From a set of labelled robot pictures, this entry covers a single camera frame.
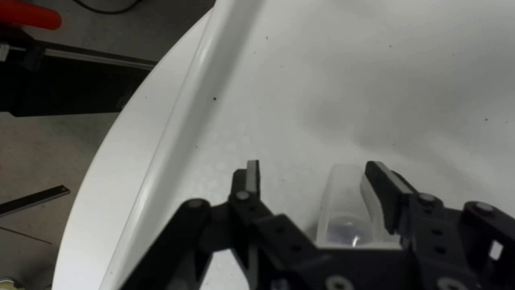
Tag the clear plastic cup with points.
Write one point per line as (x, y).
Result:
(343, 210)

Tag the black tool bag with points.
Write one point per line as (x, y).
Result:
(64, 86)

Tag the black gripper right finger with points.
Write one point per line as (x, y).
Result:
(455, 247)

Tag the black flat bar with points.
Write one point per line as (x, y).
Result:
(32, 200)

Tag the white plastic tray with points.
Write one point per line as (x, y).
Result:
(348, 81)

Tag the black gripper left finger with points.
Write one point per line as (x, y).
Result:
(251, 236)

